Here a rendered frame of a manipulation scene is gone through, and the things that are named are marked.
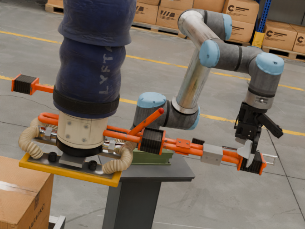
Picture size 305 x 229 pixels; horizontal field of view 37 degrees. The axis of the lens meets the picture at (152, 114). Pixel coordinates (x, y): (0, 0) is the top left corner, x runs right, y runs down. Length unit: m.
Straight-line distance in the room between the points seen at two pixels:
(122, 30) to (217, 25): 0.76
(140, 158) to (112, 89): 1.03
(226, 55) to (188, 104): 0.89
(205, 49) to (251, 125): 0.29
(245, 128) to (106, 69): 0.50
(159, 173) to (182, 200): 1.24
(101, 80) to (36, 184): 0.59
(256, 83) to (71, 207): 2.16
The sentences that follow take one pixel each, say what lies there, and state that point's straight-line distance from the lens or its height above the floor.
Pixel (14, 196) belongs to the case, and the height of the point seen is 0.95.
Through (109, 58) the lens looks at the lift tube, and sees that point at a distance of 1.44.
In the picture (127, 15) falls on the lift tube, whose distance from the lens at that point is 1.42.
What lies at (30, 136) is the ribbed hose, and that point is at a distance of 1.63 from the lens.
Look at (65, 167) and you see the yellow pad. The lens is 1.57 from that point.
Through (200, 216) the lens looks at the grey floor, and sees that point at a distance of 3.55.
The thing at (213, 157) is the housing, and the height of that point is 1.27.
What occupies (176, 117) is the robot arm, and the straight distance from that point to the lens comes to 2.46.
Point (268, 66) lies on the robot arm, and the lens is 1.48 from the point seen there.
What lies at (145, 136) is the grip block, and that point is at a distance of 1.59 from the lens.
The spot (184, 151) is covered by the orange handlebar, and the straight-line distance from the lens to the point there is 1.59.
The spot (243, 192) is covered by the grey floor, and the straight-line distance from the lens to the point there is 4.02.
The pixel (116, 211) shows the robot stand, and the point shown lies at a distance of 2.66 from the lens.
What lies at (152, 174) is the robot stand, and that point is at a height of 0.75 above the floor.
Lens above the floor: 1.98
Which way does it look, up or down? 23 degrees down
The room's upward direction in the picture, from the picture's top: 11 degrees clockwise
